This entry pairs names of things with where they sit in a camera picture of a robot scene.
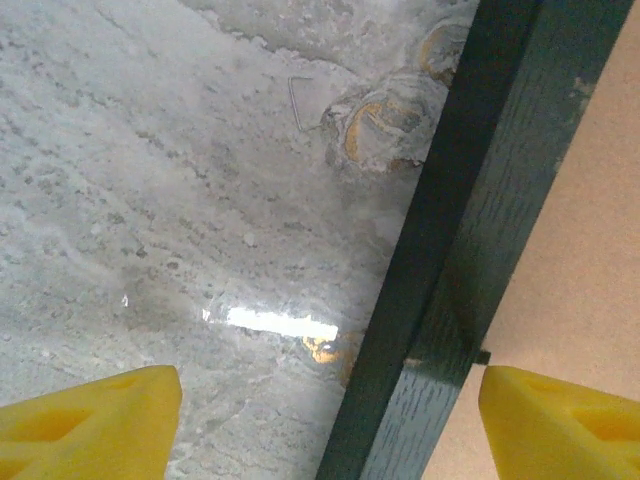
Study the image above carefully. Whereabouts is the small bent metal wire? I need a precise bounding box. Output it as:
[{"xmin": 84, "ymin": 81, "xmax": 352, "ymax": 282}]
[{"xmin": 287, "ymin": 74, "xmax": 327, "ymax": 133}]

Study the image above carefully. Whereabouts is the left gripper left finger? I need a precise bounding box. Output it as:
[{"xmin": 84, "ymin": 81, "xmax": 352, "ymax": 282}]
[{"xmin": 0, "ymin": 364, "xmax": 182, "ymax": 480}]

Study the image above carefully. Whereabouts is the brown backing board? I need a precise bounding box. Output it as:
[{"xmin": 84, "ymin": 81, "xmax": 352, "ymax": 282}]
[{"xmin": 422, "ymin": 0, "xmax": 640, "ymax": 480}]

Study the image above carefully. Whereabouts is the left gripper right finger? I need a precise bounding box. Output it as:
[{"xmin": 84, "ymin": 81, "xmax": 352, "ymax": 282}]
[{"xmin": 478, "ymin": 364, "xmax": 640, "ymax": 480}]

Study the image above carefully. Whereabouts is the black picture frame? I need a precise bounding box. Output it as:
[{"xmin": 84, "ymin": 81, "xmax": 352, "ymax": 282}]
[{"xmin": 314, "ymin": 0, "xmax": 636, "ymax": 480}]

